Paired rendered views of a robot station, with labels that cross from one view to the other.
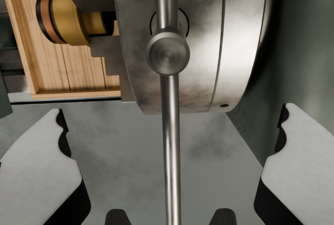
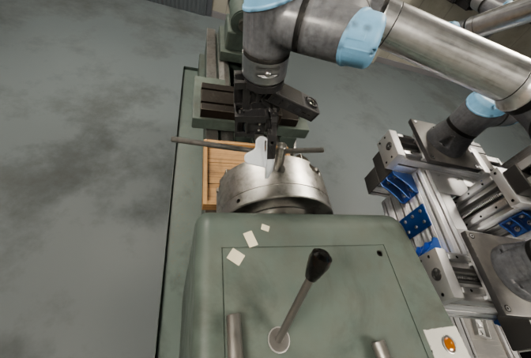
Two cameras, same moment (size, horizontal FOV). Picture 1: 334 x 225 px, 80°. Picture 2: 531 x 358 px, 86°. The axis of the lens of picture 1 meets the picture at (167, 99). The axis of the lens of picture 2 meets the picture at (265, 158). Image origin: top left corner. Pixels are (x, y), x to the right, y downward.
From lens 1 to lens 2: 0.57 m
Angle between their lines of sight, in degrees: 50
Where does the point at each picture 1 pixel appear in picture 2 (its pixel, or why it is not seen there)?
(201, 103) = (240, 189)
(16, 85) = (211, 134)
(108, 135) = (93, 212)
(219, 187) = not seen: outside the picture
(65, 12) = not seen: hidden behind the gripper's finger
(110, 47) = not seen: hidden behind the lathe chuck
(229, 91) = (250, 195)
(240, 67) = (265, 194)
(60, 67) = (224, 160)
